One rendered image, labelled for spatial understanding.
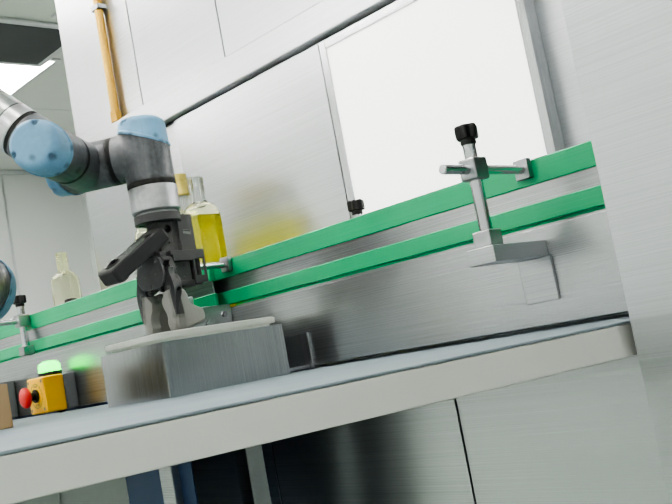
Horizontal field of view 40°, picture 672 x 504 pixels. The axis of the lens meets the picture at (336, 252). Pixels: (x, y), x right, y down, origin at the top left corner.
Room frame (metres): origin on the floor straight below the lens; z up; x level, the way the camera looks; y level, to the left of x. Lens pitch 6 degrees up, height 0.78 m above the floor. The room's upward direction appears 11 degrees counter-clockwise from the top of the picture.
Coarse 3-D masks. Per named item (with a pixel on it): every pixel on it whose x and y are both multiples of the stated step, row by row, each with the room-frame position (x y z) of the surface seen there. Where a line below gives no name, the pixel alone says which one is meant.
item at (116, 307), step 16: (112, 288) 1.74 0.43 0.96; (128, 288) 1.70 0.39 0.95; (64, 304) 1.88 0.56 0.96; (80, 304) 1.83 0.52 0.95; (96, 304) 1.79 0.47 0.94; (112, 304) 1.75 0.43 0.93; (128, 304) 1.71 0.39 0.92; (32, 320) 1.98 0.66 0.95; (48, 320) 1.93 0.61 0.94; (64, 320) 1.89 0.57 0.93; (80, 320) 1.84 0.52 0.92; (96, 320) 1.80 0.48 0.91; (112, 320) 1.75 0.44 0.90; (128, 320) 1.71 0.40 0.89; (0, 336) 2.10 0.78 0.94; (16, 336) 2.05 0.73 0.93; (32, 336) 2.00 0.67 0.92; (48, 336) 1.94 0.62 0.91; (64, 336) 1.89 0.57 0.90; (80, 336) 1.84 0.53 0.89; (0, 352) 2.11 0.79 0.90; (16, 352) 2.05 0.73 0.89
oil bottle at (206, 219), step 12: (192, 204) 1.72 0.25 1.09; (204, 204) 1.72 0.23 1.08; (192, 216) 1.72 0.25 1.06; (204, 216) 1.71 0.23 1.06; (216, 216) 1.73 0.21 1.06; (204, 228) 1.71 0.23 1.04; (216, 228) 1.73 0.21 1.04; (204, 240) 1.71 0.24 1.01; (216, 240) 1.73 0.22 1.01; (204, 252) 1.71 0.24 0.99; (216, 252) 1.72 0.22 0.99
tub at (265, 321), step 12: (216, 324) 1.36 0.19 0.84; (228, 324) 1.37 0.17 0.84; (240, 324) 1.38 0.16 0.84; (252, 324) 1.40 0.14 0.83; (264, 324) 1.43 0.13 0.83; (144, 336) 1.32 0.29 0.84; (156, 336) 1.30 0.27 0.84; (168, 336) 1.30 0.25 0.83; (180, 336) 1.32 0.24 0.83; (192, 336) 1.33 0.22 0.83; (108, 348) 1.39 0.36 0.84; (120, 348) 1.36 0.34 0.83; (132, 348) 1.36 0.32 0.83
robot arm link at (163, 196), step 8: (152, 184) 1.38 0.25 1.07; (160, 184) 1.39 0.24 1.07; (168, 184) 1.39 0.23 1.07; (176, 184) 1.42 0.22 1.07; (128, 192) 1.40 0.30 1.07; (136, 192) 1.39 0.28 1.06; (144, 192) 1.38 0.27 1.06; (152, 192) 1.38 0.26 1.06; (160, 192) 1.38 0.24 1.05; (168, 192) 1.39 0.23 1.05; (176, 192) 1.41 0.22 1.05; (136, 200) 1.39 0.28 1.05; (144, 200) 1.38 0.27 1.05; (152, 200) 1.38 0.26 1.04; (160, 200) 1.38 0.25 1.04; (168, 200) 1.39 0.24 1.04; (176, 200) 1.41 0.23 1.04; (136, 208) 1.39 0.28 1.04; (144, 208) 1.38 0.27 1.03; (152, 208) 1.38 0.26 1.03; (160, 208) 1.39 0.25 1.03; (168, 208) 1.40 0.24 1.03; (176, 208) 1.41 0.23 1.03; (136, 216) 1.41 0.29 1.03
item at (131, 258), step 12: (156, 228) 1.40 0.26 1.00; (144, 240) 1.37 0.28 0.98; (156, 240) 1.38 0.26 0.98; (132, 252) 1.35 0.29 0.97; (144, 252) 1.37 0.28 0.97; (108, 264) 1.34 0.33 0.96; (120, 264) 1.34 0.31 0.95; (132, 264) 1.35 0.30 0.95; (108, 276) 1.34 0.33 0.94; (120, 276) 1.33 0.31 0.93
